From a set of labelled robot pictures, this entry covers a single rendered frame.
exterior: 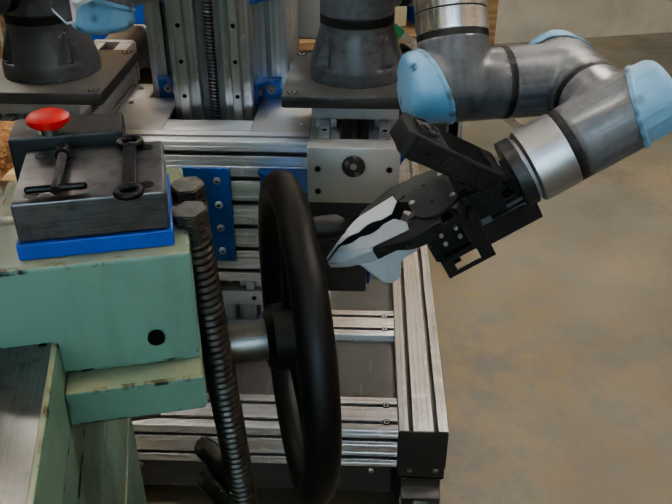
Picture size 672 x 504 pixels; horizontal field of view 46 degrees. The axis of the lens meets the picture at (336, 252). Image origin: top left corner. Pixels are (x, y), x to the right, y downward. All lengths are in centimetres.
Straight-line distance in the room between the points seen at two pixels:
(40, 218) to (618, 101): 51
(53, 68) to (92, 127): 72
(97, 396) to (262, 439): 92
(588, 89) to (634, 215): 197
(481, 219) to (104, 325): 40
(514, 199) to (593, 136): 10
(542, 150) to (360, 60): 52
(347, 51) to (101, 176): 73
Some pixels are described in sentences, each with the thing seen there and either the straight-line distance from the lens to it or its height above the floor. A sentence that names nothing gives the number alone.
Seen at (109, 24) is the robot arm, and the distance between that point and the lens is 97.
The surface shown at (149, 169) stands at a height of 100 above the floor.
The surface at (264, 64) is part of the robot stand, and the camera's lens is 145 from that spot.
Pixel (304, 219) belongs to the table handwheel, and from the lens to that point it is 59.
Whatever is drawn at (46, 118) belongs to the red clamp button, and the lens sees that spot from 60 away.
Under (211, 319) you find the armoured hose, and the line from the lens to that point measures 60.
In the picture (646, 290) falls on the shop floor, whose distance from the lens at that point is 237.
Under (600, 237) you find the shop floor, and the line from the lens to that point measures 259.
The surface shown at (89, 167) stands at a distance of 57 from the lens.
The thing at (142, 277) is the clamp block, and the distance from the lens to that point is 54.
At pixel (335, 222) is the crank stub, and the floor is 86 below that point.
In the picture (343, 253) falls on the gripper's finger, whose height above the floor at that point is 83.
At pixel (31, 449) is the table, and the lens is 50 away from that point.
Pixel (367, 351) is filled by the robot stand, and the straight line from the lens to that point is 165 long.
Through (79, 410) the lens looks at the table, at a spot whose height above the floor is 85.
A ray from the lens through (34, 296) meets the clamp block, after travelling 55.
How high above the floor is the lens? 123
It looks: 31 degrees down
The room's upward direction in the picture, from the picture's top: straight up
